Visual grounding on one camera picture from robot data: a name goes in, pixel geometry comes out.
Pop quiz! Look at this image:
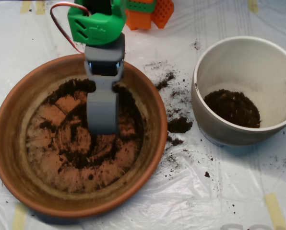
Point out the dark soil pile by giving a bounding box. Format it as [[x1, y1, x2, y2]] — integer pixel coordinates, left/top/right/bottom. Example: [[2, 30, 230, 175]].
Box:
[[38, 78, 143, 174]]

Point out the dark soil heap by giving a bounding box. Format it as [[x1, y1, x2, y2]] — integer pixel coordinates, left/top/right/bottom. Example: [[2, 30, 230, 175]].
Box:
[[203, 90, 261, 129]]

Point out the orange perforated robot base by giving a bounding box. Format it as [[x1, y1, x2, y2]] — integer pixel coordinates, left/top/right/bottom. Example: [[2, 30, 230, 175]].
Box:
[[125, 0, 175, 31]]

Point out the elongated spilled soil clump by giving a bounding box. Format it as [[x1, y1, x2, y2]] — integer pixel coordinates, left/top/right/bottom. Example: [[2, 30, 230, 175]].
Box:
[[156, 71, 176, 91]]

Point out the large spilled soil clump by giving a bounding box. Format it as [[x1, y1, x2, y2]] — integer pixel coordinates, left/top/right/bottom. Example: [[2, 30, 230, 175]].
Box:
[[167, 116, 193, 134]]

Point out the flat spilled soil clump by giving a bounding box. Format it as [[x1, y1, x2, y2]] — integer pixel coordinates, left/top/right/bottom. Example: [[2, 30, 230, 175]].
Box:
[[167, 135, 185, 146]]

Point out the terracotta clay bowl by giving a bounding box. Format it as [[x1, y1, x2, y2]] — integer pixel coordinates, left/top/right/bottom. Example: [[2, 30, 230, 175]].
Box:
[[0, 53, 168, 219]]

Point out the white ceramic pot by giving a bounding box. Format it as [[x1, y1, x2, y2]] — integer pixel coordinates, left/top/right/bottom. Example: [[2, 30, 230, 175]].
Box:
[[191, 35, 286, 147]]

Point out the beige masking tape strip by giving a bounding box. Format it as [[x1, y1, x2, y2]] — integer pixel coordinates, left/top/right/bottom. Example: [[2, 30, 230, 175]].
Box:
[[264, 193, 286, 230], [248, 0, 259, 13], [20, 1, 31, 14], [36, 1, 47, 15], [12, 203, 27, 230]]

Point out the clear plastic cover sheet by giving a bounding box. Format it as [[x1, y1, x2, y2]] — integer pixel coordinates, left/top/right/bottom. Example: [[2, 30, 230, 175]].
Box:
[[0, 0, 286, 230]]

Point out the red white servo cable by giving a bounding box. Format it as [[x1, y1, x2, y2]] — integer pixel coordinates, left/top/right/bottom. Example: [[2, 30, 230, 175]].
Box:
[[49, 2, 91, 55]]

